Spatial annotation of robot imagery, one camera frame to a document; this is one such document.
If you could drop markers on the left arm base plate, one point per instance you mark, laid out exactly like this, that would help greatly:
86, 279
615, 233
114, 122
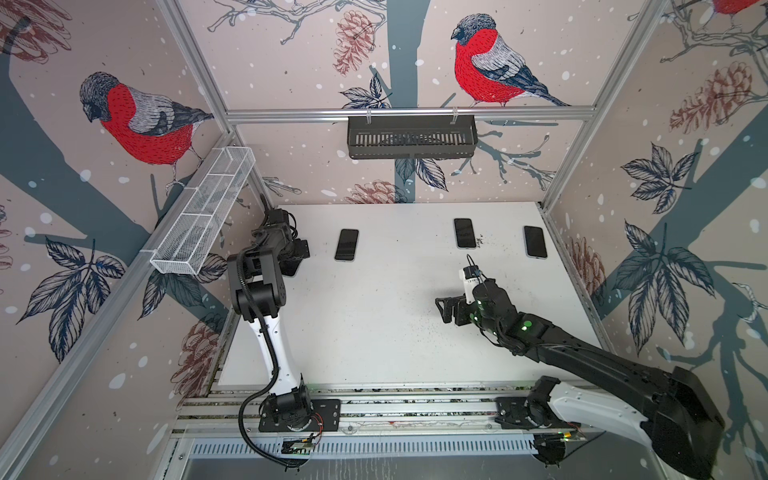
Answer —
322, 415

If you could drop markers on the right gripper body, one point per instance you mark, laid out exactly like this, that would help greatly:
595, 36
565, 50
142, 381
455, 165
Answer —
490, 323

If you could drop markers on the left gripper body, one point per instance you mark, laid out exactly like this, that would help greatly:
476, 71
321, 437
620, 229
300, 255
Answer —
292, 251

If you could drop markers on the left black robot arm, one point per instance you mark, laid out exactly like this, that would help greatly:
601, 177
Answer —
257, 291

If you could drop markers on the black phone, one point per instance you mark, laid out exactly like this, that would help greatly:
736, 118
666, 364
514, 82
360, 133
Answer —
346, 245
535, 243
464, 233

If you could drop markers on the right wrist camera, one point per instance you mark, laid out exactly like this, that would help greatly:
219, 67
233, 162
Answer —
471, 278

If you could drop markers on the black hanging basket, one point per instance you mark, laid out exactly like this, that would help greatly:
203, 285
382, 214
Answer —
412, 137

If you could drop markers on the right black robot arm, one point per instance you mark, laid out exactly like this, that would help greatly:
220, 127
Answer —
670, 412

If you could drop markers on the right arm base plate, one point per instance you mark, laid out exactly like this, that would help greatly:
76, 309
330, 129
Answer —
520, 413

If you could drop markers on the aluminium mounting rail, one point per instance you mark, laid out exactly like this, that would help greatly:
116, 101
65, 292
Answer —
377, 408

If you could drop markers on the white wire mesh basket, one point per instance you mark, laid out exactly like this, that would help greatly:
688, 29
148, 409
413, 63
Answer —
191, 237

